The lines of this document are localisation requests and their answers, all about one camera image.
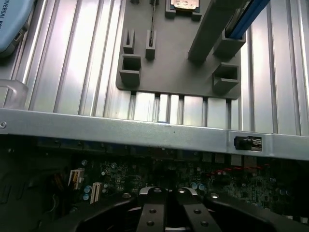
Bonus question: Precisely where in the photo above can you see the white motherboard connector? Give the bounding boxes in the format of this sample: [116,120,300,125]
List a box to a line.
[90,182,102,204]
[68,168,84,191]

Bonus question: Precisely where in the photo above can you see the green motherboard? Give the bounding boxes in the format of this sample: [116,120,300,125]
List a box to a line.
[48,154,309,232]

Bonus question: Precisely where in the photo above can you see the open black PC case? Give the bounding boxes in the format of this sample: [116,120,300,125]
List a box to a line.
[0,79,309,232]

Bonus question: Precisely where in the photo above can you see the grey plastic parts rack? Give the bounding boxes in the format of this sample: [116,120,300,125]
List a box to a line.
[115,0,242,100]

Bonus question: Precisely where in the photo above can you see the loose green RAM stick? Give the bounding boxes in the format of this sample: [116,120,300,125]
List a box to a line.
[149,0,157,48]

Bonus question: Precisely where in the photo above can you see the blue disk caddy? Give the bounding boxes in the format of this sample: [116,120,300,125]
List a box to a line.
[228,0,268,41]

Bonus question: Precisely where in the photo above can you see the hard disk with white label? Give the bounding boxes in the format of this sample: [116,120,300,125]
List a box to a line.
[226,0,253,37]

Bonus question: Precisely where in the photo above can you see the silver CPU chip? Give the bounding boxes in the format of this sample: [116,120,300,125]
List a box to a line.
[170,0,201,11]

